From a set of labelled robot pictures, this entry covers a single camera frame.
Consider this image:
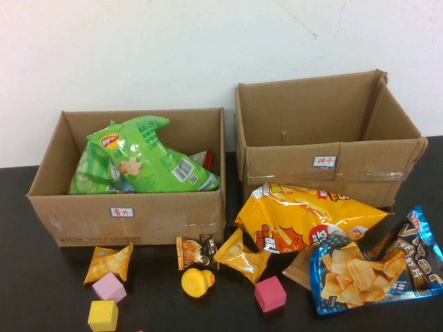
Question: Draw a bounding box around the green Lay's chips bag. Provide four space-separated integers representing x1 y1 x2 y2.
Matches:
86 116 222 194

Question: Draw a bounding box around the white red-edged snack bag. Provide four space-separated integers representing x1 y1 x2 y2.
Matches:
188 149 214 171

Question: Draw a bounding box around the large yellow fries snack bag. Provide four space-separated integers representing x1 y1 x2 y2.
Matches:
234 182 395 255

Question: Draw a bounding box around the small orange black snack packet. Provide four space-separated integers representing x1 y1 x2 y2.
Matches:
175 236 219 271

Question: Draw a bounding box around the cardboard box with tape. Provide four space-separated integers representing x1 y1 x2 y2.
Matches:
234 68 429 209

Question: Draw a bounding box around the cardboard box without tape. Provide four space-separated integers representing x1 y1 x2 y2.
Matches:
26 107 228 248

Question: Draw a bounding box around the small yellow chips packet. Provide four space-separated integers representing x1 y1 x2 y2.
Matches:
82 241 134 286
213 228 271 284

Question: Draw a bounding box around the yellow rubber duck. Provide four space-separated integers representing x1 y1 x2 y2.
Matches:
181 268 216 298

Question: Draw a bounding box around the brown paper packet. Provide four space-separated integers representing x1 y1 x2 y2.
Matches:
282 249 314 291

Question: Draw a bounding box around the green cucumber chips bag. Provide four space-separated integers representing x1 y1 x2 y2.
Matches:
69 140 122 195

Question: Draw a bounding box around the magenta foam cube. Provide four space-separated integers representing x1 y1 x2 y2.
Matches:
254 275 287 315

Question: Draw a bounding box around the blue shrimp chips bag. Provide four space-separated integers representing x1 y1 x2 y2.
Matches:
309 205 443 316

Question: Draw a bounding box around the light pink foam cube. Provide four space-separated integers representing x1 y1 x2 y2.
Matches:
91 272 128 304

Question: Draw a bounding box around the yellow foam cube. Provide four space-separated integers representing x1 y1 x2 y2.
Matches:
87 299 119 332

